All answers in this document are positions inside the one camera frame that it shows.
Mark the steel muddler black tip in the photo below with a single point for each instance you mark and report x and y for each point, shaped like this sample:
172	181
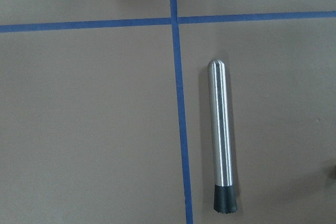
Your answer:
224	191

